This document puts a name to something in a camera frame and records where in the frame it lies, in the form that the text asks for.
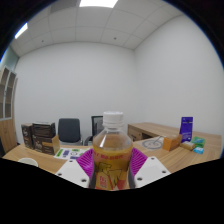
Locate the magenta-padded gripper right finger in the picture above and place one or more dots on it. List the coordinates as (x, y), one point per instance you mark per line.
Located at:
(150, 170)

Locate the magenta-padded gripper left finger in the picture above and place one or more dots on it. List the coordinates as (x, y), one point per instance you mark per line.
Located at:
(71, 170)

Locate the orange drink bottle white cap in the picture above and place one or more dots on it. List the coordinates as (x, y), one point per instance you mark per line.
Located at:
(112, 156)

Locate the white printed leaflet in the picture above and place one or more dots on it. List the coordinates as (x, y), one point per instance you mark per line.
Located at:
(70, 153)

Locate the clear round plastic container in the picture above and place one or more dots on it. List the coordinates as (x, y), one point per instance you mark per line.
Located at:
(152, 143)

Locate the orange carton box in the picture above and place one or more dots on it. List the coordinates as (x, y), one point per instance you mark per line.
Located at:
(171, 142)

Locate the dark brown box tan flap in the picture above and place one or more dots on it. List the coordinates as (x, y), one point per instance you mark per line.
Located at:
(46, 144)

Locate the dark padded office chair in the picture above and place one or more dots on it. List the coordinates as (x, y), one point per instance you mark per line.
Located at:
(69, 130)

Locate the wooden side cabinet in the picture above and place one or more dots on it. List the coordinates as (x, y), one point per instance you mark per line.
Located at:
(146, 130)

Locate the green and white mug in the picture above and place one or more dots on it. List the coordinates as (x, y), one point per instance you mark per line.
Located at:
(28, 161)

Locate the small tan box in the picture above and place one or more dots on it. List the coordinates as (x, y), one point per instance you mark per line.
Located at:
(187, 145)

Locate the black carton box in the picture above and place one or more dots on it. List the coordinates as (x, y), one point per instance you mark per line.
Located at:
(43, 128)

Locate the small blue pack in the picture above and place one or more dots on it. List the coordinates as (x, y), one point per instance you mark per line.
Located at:
(199, 150)

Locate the purple upright box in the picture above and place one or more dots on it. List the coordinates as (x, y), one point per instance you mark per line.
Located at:
(186, 128)

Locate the green flat pack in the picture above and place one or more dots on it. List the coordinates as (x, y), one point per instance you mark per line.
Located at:
(198, 141)

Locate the dark box with gold print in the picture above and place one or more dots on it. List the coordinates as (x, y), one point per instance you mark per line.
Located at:
(26, 135)

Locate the wooden glass-door shelf cabinet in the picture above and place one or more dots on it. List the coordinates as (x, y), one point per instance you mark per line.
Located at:
(6, 110)

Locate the square ceiling light panel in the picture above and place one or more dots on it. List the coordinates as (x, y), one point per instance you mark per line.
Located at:
(98, 2)
(20, 30)

